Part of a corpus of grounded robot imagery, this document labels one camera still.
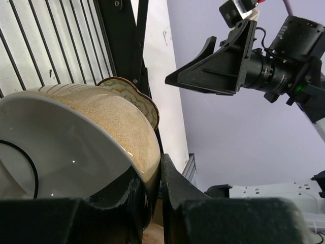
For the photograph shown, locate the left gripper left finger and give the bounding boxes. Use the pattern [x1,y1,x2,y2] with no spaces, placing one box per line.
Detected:
[1,177,145,243]

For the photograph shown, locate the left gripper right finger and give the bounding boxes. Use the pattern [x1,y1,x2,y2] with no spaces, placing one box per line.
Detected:
[161,154,314,243]

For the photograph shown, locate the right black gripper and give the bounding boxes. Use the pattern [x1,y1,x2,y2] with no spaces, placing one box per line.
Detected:
[165,19,292,96]

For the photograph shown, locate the beige plain bowl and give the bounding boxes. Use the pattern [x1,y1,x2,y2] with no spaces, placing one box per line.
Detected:
[0,84,162,229]

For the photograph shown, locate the white scalloped patterned bowl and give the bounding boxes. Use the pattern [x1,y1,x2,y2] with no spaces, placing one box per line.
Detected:
[97,76,159,131]

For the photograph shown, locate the pink floral bowl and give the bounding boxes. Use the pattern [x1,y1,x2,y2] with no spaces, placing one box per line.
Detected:
[142,223,165,244]

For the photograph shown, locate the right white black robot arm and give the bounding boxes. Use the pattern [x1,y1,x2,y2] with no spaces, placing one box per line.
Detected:
[165,16,324,137]

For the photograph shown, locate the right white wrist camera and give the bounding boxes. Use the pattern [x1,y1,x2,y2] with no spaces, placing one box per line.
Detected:
[219,0,263,28]

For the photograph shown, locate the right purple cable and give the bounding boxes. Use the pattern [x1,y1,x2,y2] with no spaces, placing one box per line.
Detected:
[281,0,295,16]

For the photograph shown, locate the black wire dish rack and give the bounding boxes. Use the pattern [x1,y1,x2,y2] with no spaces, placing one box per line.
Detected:
[0,0,166,184]

